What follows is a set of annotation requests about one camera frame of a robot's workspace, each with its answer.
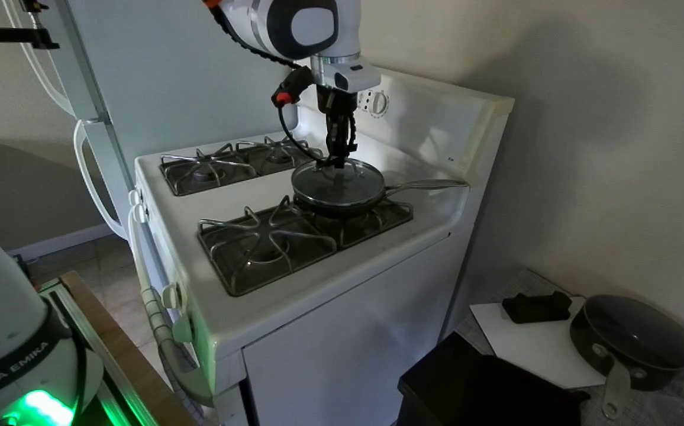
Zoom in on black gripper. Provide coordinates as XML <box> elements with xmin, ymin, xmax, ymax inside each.
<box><xmin>317</xmin><ymin>86</ymin><xmax>360</xmax><ymax>171</ymax></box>

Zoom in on glass lid with metal handle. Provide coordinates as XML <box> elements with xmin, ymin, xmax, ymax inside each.
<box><xmin>291</xmin><ymin>157</ymin><xmax>388</xmax><ymax>208</ymax></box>

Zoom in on black frying pan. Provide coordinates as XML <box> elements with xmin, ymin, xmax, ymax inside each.
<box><xmin>291</xmin><ymin>161</ymin><xmax>470</xmax><ymax>221</ymax></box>

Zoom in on oven control panel display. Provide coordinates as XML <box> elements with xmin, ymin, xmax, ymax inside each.
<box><xmin>358</xmin><ymin>88</ymin><xmax>390</xmax><ymax>119</ymax></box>

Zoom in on black gas burner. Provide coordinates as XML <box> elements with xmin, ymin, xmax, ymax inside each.
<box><xmin>231</xmin><ymin>231</ymin><xmax>291</xmax><ymax>269</ymax></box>

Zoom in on white refrigerator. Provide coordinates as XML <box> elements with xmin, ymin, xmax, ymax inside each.
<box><xmin>0</xmin><ymin>0</ymin><xmax>363</xmax><ymax>243</ymax></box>

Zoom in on white stove knob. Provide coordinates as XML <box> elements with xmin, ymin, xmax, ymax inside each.
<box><xmin>127</xmin><ymin>196</ymin><xmax>151</xmax><ymax>230</ymax></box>
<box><xmin>160</xmin><ymin>281</ymin><xmax>187</xmax><ymax>313</ymax></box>

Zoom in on small black flat object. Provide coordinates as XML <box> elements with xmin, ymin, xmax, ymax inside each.
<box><xmin>502</xmin><ymin>288</ymin><xmax>575</xmax><ymax>327</ymax></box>

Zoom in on black bin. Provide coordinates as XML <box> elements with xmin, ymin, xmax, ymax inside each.
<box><xmin>396</xmin><ymin>329</ymin><xmax>594</xmax><ymax>426</ymax></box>

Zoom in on white flat board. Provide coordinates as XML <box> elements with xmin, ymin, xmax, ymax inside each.
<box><xmin>470</xmin><ymin>294</ymin><xmax>611</xmax><ymax>392</ymax></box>

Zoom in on brown wooden board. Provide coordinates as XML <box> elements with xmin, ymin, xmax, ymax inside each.
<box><xmin>58</xmin><ymin>269</ymin><xmax>201</xmax><ymax>426</ymax></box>

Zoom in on black deep pot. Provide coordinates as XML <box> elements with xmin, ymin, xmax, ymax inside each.
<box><xmin>569</xmin><ymin>294</ymin><xmax>684</xmax><ymax>422</ymax></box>

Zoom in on black metal bar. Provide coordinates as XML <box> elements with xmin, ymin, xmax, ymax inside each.
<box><xmin>0</xmin><ymin>21</ymin><xmax>64</xmax><ymax>53</ymax></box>

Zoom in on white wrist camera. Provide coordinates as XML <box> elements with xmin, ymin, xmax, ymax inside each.
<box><xmin>313</xmin><ymin>55</ymin><xmax>384</xmax><ymax>95</ymax></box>

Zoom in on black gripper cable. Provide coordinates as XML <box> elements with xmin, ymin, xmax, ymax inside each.
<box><xmin>201</xmin><ymin>0</ymin><xmax>336</xmax><ymax>171</ymax></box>

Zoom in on black wire stove grate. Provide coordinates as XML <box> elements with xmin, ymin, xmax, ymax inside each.
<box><xmin>160</xmin><ymin>134</ymin><xmax>329</xmax><ymax>199</ymax></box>

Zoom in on metal wire dish rack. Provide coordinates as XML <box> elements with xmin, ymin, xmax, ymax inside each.
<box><xmin>196</xmin><ymin>191</ymin><xmax>416</xmax><ymax>301</ymax></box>

